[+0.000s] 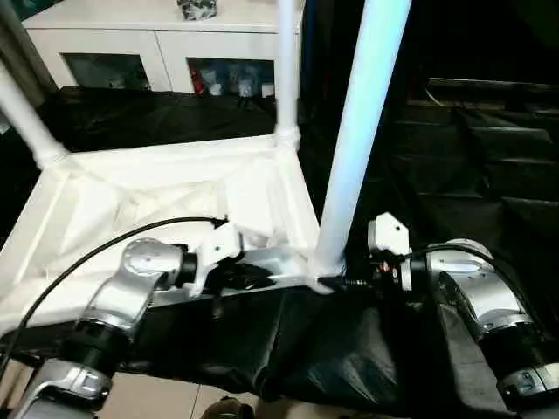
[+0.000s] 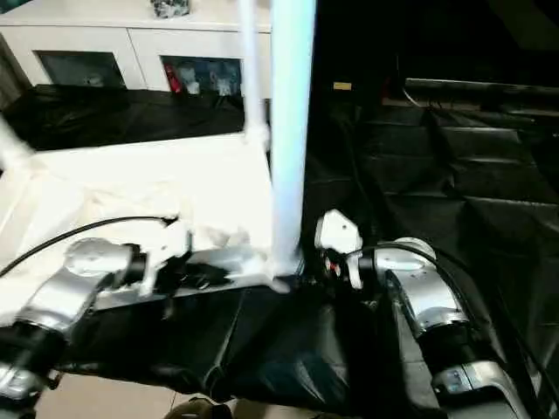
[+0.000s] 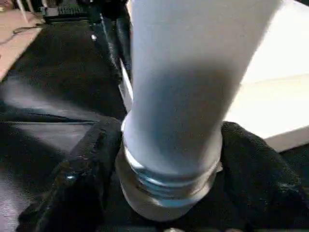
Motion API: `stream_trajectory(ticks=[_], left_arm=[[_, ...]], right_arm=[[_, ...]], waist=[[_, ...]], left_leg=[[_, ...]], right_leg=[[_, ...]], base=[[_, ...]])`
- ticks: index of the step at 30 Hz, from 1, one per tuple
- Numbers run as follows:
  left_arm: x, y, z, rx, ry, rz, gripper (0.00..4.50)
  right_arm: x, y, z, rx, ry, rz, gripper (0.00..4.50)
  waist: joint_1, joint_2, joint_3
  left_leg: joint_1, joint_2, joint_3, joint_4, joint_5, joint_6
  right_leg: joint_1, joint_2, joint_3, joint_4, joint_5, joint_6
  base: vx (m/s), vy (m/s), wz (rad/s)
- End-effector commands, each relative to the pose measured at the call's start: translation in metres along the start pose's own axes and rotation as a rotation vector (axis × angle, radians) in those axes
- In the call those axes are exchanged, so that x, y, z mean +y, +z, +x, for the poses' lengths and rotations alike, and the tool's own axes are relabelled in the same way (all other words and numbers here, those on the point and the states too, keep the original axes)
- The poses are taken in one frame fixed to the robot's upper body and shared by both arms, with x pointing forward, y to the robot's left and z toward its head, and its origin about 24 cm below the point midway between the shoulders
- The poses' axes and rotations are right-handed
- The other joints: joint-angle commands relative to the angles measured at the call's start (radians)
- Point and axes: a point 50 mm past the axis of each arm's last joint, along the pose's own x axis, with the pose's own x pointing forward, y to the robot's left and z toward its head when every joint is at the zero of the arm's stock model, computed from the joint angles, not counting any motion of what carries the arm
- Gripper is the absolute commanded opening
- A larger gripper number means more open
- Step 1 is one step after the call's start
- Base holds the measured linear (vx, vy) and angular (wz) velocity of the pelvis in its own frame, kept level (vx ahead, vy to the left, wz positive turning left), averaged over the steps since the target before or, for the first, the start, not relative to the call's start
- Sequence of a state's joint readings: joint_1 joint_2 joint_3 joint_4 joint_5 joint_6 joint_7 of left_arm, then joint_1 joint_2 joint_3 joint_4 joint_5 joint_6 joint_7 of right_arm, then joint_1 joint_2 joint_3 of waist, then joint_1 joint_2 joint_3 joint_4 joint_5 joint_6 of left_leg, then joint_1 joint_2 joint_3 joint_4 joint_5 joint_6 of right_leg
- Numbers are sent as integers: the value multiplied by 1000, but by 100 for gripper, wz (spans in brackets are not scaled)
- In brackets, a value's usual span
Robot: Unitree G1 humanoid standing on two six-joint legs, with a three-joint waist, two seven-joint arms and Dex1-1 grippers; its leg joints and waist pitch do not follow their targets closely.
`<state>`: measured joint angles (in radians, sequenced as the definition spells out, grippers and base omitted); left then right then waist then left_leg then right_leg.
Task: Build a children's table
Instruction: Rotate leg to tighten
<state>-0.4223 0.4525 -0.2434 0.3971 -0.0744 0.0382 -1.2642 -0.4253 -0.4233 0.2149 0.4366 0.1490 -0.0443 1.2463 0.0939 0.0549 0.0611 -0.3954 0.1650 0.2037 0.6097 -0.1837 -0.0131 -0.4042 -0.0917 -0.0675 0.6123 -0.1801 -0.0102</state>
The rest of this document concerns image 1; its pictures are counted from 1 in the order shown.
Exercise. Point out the white plastic table top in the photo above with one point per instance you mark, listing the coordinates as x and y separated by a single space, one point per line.
131 192

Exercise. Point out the white plastic table leg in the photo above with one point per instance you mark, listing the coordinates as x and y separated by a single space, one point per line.
286 65
26 118
360 122

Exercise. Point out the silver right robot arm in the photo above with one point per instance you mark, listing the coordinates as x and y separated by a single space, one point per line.
485 297

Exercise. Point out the black work mat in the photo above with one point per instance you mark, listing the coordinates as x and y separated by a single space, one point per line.
454 192

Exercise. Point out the dark robot left foot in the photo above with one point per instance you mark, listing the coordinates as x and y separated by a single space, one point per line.
229 409

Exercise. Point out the small red bottle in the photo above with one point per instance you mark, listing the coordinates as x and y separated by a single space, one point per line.
197 84

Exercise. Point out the white glass-door cabinet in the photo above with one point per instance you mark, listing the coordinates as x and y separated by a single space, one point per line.
131 39

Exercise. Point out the small grey bundle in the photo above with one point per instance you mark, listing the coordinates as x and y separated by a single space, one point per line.
197 8

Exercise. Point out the grey window curtain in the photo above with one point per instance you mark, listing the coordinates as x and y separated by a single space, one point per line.
22 44

